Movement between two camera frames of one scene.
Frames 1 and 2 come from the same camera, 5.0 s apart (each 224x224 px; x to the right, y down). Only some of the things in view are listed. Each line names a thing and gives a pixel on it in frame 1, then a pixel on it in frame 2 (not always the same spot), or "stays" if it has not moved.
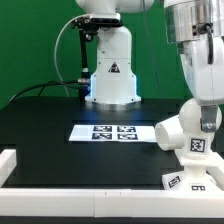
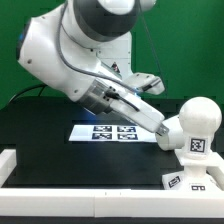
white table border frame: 100,203 stays
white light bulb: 199,143 stays
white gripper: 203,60 to 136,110
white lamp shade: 169,134 stays
